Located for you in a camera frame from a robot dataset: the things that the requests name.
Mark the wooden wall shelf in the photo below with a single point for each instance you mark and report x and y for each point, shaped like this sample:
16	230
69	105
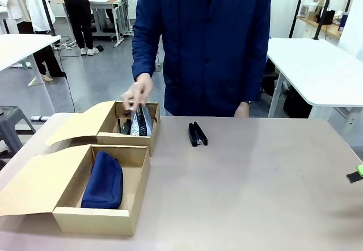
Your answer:
317	24

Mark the person's left hand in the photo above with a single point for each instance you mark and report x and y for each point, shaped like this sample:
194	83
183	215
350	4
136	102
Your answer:
242	111

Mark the thick black stand pole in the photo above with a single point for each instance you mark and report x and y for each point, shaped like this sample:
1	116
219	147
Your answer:
324	6

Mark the white table with legs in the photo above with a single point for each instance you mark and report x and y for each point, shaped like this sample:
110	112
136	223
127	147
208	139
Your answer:
20	49

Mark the black box on shelf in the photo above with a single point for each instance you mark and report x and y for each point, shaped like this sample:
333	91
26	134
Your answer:
329	17

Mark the grey metal stool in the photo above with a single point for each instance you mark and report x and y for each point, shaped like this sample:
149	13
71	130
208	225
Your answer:
11	123

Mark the small open cardboard box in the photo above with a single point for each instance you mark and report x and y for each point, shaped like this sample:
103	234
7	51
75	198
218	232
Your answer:
113	126

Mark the person's right forearm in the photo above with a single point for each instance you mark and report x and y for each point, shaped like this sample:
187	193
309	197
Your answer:
146	55

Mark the bystander in black clothes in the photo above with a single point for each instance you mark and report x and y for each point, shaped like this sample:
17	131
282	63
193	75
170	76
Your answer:
78	9

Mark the bystander in white coat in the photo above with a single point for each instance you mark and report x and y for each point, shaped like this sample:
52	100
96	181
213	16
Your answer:
28	6

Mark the black floor pedal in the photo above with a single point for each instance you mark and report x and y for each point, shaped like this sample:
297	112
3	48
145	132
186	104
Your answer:
99	47

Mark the black tripod pole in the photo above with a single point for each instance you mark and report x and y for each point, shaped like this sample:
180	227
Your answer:
46	6

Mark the large open cardboard box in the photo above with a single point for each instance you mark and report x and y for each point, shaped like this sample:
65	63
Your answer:
76	194

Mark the black bag under table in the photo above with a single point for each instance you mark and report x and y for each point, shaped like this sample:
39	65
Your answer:
297	104

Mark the person's right hand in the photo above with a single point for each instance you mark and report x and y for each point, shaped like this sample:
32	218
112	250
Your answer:
140	90

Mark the navy blue pencil pouch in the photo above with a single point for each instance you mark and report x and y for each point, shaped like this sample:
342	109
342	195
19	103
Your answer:
105	181

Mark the white paper cup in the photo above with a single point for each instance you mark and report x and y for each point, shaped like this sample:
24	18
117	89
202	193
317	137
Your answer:
312	8

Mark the small black stapler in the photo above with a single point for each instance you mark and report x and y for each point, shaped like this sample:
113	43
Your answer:
197	135

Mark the grey background workbench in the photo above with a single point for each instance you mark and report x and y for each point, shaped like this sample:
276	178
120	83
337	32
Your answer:
106	6

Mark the person's left forearm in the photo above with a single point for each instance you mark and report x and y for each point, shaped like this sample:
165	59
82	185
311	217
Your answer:
256	77

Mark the white table with rounded corner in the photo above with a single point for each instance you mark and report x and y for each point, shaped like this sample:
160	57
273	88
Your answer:
317	69

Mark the blue bottle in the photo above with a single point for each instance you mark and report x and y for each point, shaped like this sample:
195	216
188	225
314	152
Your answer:
342	21

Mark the thin black stand pole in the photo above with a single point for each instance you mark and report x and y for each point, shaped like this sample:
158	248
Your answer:
297	6

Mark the person in navy jacket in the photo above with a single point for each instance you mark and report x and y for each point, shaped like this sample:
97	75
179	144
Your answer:
204	43

